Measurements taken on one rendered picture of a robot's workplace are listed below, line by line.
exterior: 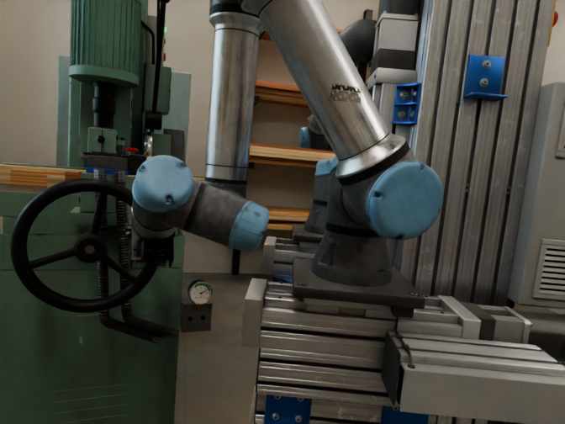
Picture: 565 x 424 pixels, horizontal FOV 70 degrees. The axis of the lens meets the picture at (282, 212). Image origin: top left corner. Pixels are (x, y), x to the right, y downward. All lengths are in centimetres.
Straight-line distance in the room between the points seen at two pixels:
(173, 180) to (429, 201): 36
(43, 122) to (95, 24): 251
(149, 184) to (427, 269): 65
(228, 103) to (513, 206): 66
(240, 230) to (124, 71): 74
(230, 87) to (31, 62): 313
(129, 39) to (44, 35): 254
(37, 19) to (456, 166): 334
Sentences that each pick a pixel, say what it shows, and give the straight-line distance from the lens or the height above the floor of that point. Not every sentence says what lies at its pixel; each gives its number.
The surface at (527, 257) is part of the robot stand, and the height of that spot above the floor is 87.
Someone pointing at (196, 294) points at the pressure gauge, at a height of 66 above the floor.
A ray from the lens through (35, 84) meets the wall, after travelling 372.
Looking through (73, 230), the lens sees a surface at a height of 81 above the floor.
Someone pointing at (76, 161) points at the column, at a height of 97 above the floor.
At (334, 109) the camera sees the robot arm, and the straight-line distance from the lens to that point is 59.
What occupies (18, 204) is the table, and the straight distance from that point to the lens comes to 114.
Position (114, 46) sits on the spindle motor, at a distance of 121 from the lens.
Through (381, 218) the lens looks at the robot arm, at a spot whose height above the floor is 96.
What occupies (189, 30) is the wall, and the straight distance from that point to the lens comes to 366.
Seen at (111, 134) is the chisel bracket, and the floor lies 106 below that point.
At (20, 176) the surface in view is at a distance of 129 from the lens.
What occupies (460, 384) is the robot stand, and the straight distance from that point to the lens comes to 72.
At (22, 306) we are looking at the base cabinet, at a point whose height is 62.
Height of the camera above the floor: 102
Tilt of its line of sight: 7 degrees down
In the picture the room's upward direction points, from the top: 5 degrees clockwise
